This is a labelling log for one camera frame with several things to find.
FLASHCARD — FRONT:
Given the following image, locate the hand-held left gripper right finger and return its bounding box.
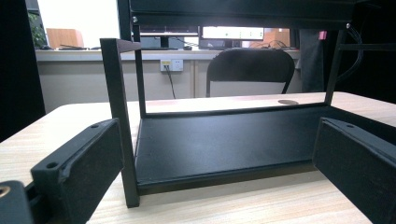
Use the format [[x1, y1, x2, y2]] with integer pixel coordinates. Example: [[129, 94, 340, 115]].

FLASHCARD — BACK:
[[312, 117, 396, 224]]

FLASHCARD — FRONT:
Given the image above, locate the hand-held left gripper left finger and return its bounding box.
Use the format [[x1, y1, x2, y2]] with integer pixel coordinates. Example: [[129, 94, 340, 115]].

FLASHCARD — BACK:
[[30, 118, 125, 224]]

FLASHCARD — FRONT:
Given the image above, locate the black metal shelf rack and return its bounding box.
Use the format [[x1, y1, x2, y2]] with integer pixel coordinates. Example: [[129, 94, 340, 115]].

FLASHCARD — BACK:
[[100, 0, 396, 209]]

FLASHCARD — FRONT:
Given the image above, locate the long beige counter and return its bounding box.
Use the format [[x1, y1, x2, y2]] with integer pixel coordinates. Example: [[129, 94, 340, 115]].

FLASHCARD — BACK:
[[35, 49, 303, 115]]

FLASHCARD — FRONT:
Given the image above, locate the dark hanging cloth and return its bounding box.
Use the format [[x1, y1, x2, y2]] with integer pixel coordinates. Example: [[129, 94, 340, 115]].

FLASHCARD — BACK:
[[298, 29, 325, 93]]

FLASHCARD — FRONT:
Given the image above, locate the dark curtain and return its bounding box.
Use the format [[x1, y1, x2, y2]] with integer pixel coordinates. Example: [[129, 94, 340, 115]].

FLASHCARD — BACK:
[[0, 0, 47, 143]]

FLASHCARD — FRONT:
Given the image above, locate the brown wooden box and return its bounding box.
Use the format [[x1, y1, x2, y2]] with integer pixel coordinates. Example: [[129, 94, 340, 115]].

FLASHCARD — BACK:
[[46, 28, 85, 49]]

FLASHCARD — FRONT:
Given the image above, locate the green plant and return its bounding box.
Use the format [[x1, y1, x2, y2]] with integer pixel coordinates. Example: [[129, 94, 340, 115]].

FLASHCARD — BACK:
[[27, 12, 49, 49]]

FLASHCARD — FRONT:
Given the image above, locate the dark computer monitor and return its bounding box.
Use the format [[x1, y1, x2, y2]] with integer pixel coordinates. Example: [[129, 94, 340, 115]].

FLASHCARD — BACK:
[[139, 26, 200, 50]]

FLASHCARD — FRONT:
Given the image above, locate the lit computer monitor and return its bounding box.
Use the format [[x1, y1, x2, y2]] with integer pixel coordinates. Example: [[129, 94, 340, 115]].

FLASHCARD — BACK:
[[202, 26, 265, 41]]

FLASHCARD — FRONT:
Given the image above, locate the black cable bundle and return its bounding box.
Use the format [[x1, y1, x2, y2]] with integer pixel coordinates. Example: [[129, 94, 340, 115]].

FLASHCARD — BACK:
[[335, 23, 365, 83]]

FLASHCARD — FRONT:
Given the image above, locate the black power cable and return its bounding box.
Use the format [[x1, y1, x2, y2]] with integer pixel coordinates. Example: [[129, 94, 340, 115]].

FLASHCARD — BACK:
[[163, 64, 177, 100]]

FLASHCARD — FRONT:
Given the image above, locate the white wall socket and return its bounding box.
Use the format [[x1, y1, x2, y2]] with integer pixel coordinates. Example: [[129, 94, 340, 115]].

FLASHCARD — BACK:
[[160, 59, 184, 73]]

